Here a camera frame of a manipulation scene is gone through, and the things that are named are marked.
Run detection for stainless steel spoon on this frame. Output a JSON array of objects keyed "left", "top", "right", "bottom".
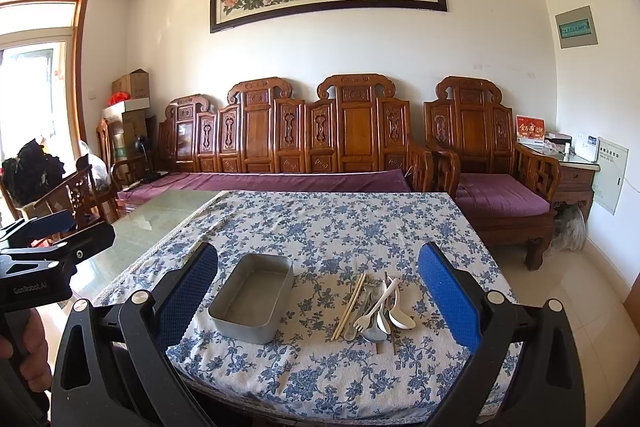
[{"left": 360, "top": 283, "right": 390, "bottom": 344}]

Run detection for stacked cardboard boxes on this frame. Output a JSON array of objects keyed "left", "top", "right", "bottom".
[{"left": 100, "top": 68, "right": 152, "bottom": 162}]

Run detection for carved wooden sofa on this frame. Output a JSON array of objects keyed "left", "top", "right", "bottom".
[{"left": 112, "top": 74, "right": 435, "bottom": 209}]

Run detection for wooden chair with clothes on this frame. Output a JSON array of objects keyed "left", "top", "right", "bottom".
[{"left": 1, "top": 140, "right": 120, "bottom": 230}]

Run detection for stainless steel fork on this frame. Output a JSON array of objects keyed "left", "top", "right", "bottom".
[{"left": 342, "top": 283, "right": 373, "bottom": 343}]

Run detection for white ceramic spoon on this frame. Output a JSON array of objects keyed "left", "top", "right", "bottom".
[{"left": 384, "top": 286, "right": 416, "bottom": 331}]

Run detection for light bamboo chopstick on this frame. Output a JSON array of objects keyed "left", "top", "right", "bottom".
[
  {"left": 338, "top": 284, "right": 364, "bottom": 338},
  {"left": 331, "top": 272, "right": 367, "bottom": 341}
]

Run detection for grey wall breaker box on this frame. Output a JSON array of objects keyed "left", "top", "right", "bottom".
[{"left": 555, "top": 5, "right": 598, "bottom": 49}]

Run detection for blue floral tablecloth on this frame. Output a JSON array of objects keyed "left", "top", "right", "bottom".
[{"left": 96, "top": 191, "right": 511, "bottom": 425}]

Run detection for carved wooden armchair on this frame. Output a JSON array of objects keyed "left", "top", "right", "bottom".
[{"left": 423, "top": 76, "right": 560, "bottom": 271}]

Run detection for person's left hand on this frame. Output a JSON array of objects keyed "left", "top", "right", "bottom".
[{"left": 20, "top": 309, "right": 52, "bottom": 392}]

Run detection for grey metal tray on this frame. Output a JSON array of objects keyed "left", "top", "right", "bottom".
[{"left": 208, "top": 254, "right": 294, "bottom": 345}]

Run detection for white electrical panel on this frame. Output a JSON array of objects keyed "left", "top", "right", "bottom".
[{"left": 593, "top": 136, "right": 629, "bottom": 215}]

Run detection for wooden side table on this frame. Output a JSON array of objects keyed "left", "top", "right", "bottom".
[{"left": 526, "top": 145, "right": 600, "bottom": 221}]

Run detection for red gift box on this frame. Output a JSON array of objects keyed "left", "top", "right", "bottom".
[{"left": 515, "top": 115, "right": 546, "bottom": 145}]

